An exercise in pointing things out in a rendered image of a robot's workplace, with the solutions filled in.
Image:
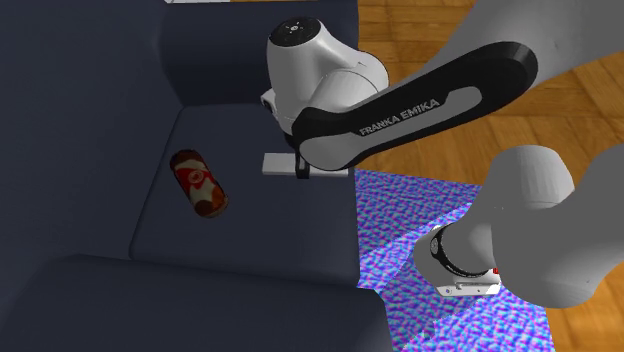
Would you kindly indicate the patterned purple robot stand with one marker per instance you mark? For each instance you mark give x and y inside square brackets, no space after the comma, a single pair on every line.
[395,214]

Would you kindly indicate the red and white can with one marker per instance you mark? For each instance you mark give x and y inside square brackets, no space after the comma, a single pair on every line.
[198,183]

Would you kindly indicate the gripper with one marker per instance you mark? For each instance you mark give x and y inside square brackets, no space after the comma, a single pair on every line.
[302,170]

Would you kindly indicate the dark navy sofa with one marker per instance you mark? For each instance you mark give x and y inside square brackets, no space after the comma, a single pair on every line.
[73,146]

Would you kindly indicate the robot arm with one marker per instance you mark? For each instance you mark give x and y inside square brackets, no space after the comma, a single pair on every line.
[331,63]

